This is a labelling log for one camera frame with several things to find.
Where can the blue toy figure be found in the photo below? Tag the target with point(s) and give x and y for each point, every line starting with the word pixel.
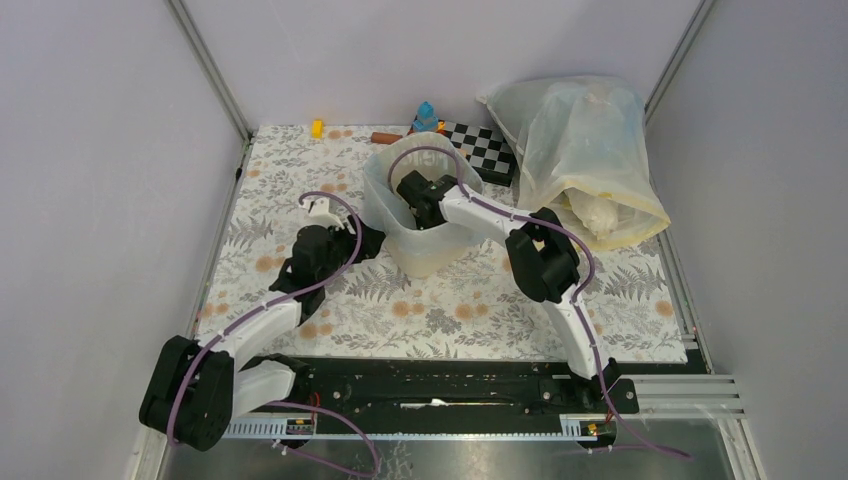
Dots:
pixel 425 119

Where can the yellow toy block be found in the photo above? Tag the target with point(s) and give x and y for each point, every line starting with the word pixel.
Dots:
pixel 317 129

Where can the large translucent yellow bag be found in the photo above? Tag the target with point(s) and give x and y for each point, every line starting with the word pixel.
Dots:
pixel 583 132

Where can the beige plastic trash bin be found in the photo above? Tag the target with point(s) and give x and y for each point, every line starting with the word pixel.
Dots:
pixel 418 253

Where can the white crumpled bag inside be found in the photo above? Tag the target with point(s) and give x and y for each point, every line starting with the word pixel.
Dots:
pixel 599 215

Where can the blue plastic trash bag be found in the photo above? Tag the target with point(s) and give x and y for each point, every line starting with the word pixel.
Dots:
pixel 465 174

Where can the black white checkerboard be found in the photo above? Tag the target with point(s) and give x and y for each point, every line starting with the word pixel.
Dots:
pixel 486 150

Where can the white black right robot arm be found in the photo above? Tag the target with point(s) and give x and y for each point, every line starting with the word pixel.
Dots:
pixel 543 260

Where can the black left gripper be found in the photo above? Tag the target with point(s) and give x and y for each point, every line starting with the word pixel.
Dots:
pixel 371 242

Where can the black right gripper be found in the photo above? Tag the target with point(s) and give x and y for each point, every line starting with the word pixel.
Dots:
pixel 417 219

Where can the brown cylinder piece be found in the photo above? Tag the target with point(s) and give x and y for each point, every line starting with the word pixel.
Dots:
pixel 383 138

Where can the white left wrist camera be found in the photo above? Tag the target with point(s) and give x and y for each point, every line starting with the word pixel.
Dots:
pixel 318 213

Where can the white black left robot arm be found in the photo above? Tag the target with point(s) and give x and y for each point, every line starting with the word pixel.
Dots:
pixel 199 386

